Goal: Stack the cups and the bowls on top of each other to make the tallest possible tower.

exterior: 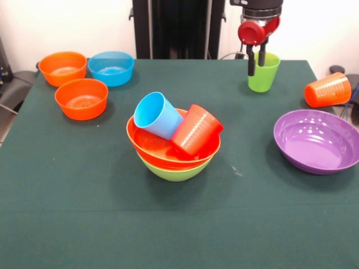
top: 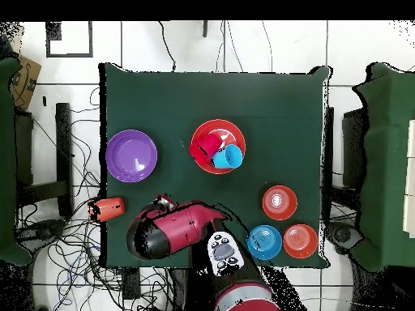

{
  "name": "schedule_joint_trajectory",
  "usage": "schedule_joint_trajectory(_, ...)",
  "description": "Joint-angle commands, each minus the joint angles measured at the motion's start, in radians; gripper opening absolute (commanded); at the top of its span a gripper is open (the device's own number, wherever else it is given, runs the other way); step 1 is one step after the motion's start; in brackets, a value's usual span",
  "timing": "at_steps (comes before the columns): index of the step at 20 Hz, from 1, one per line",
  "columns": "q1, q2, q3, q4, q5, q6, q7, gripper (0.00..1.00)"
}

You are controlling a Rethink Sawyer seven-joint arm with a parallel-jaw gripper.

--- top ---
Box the wide orange bowl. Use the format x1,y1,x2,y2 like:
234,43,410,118
190,118,247,176

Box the grey chair base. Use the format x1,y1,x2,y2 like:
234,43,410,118
324,221,364,251

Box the blue bowl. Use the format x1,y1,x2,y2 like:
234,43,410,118
246,224,283,261

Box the green cloth side table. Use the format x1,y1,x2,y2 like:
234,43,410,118
351,62,415,272
0,56,33,266

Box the blue cup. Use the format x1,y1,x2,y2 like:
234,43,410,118
211,143,244,170

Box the black caster base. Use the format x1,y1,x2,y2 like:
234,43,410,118
15,218,67,250

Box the black metal leg frame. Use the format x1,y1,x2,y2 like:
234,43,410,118
14,102,74,218

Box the black power strip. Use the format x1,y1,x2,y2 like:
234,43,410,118
122,267,142,300

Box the black floor cable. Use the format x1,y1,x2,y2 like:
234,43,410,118
157,20,178,73

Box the black square floor frame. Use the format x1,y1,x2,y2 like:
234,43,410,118
45,20,94,58

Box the white boxes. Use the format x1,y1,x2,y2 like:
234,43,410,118
402,118,415,239

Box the red cup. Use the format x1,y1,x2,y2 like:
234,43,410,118
188,133,223,164

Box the small orange bowl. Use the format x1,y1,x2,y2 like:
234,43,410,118
282,224,319,260
261,185,298,222

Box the cardboard box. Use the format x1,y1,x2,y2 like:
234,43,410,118
9,53,42,112

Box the black chair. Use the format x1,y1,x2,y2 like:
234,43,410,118
341,108,369,189

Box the orange cup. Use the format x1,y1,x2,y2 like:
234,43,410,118
87,196,126,224

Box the purple bowl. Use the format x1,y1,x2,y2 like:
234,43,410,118
105,129,159,184

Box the dark green tablecloth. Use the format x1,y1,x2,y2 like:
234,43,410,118
98,62,332,269

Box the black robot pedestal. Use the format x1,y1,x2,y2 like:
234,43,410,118
171,267,195,311

